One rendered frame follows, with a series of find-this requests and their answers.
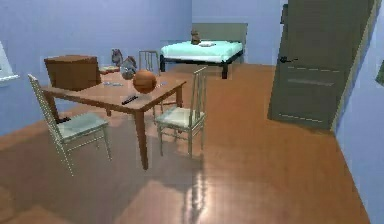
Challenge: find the pale wooden chair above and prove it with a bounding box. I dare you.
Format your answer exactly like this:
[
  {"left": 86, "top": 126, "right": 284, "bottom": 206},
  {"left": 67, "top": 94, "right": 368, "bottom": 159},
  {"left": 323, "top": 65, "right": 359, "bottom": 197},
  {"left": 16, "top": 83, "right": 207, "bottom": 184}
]
[
  {"left": 138, "top": 50, "right": 161, "bottom": 76},
  {"left": 154, "top": 66, "right": 208, "bottom": 158},
  {"left": 27, "top": 73, "right": 113, "bottom": 177}
]

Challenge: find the orange basketball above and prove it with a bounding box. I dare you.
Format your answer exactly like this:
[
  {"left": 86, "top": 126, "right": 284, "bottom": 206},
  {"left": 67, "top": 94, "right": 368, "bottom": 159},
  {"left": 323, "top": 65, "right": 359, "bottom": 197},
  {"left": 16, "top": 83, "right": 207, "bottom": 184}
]
[{"left": 132, "top": 69, "right": 158, "bottom": 95}]

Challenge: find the bed with turquoise cover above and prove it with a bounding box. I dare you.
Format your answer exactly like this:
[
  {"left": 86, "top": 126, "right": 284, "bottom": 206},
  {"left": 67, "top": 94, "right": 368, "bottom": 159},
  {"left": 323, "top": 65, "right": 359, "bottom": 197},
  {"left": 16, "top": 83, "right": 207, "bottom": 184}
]
[{"left": 159, "top": 22, "right": 249, "bottom": 80}]

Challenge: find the black remote control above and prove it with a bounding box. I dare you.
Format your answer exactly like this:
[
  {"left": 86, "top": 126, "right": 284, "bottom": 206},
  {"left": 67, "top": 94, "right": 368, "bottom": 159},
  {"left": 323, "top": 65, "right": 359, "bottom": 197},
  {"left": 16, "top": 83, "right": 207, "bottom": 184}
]
[{"left": 121, "top": 95, "right": 139, "bottom": 106}]

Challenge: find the brown teddy bear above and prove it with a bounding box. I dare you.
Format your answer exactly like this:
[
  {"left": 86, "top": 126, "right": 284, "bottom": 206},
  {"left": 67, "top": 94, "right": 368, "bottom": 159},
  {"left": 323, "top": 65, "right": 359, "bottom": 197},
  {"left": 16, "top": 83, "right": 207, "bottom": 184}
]
[{"left": 190, "top": 29, "right": 202, "bottom": 46}]

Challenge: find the grey glass vase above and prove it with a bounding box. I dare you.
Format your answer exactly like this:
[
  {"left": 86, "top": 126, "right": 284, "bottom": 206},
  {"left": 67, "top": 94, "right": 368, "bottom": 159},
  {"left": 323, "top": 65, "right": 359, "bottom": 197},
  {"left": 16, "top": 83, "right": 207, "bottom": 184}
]
[{"left": 119, "top": 55, "right": 138, "bottom": 81}]

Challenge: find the grey statue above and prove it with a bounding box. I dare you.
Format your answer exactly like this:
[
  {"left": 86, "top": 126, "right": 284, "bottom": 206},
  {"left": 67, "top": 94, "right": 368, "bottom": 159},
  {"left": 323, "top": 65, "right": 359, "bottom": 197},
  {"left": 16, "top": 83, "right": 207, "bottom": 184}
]
[{"left": 111, "top": 48, "right": 124, "bottom": 67}]

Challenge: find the green book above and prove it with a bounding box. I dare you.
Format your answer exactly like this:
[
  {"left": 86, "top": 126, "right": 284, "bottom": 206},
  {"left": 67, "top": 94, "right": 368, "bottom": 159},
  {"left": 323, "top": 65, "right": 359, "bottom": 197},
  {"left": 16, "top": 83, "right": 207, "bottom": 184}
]
[{"left": 98, "top": 65, "right": 121, "bottom": 75}]

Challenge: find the brown wooden table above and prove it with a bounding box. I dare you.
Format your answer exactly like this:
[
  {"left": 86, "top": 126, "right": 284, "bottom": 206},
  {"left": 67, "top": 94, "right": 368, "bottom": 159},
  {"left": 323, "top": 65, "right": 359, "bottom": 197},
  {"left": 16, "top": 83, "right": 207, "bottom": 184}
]
[{"left": 41, "top": 68, "right": 187, "bottom": 171}]

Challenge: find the brown cardboard box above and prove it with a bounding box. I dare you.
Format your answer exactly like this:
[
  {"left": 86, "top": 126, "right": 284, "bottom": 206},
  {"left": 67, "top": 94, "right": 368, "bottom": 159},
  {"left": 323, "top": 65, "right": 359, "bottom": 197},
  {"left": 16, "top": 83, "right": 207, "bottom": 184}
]
[{"left": 43, "top": 54, "right": 102, "bottom": 92}]

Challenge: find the dark green room door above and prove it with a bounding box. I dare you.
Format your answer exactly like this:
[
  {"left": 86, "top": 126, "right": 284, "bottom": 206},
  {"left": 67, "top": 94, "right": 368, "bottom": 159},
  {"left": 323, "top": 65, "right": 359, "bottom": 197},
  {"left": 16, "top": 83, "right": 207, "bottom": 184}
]
[{"left": 267, "top": 0, "right": 383, "bottom": 132}]

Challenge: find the green framed picture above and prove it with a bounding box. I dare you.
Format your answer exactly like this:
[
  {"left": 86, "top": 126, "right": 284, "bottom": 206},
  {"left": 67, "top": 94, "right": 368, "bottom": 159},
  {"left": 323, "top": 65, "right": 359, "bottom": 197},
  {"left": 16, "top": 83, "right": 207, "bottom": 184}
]
[{"left": 375, "top": 59, "right": 384, "bottom": 87}]

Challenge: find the black door handle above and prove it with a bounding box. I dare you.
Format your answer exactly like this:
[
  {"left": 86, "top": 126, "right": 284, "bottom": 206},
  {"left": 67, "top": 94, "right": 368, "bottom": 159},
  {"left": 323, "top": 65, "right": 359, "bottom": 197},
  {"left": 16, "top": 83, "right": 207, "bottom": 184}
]
[{"left": 279, "top": 55, "right": 299, "bottom": 64}]

